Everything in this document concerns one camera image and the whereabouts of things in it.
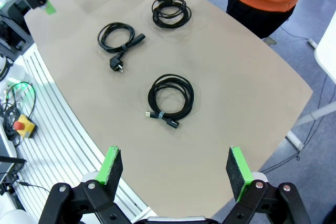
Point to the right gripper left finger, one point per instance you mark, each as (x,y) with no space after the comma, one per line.
(113,169)

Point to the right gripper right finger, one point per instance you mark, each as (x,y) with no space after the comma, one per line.
(237,174)

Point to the white slatted robot base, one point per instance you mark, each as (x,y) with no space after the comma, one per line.
(52,129)

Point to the dark equipment rack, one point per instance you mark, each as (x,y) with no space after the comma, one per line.
(10,32)

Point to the yellow emergency stop box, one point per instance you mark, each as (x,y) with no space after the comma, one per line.
(26,128)

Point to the dark green plastic stool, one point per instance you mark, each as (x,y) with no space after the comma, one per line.
(270,41)

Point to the white floor power strip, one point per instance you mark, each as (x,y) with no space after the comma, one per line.
(312,43)

